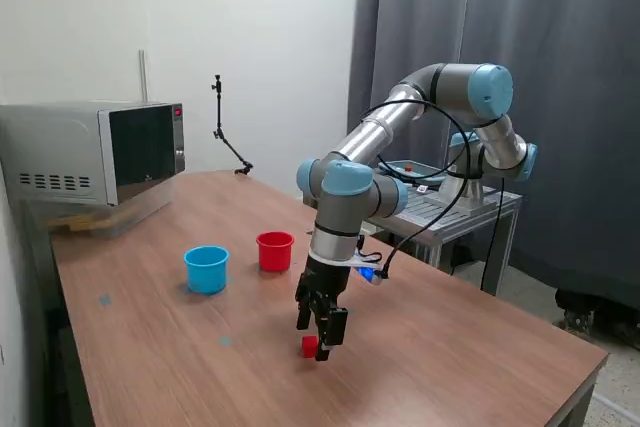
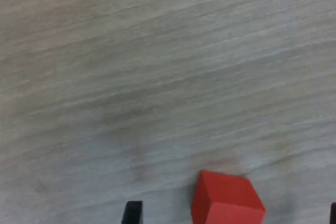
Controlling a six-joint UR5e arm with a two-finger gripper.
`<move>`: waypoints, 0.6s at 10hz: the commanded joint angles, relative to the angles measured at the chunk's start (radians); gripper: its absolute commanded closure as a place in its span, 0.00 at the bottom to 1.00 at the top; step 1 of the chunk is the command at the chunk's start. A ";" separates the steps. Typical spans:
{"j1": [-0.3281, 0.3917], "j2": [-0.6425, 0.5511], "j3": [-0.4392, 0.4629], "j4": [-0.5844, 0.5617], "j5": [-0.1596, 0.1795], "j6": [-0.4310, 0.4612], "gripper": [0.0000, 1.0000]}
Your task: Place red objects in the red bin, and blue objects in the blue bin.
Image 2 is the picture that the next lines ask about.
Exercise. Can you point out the red cube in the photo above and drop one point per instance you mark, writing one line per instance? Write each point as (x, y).
(228, 197)

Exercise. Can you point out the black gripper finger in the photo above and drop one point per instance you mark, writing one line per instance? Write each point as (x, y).
(132, 213)
(333, 213)

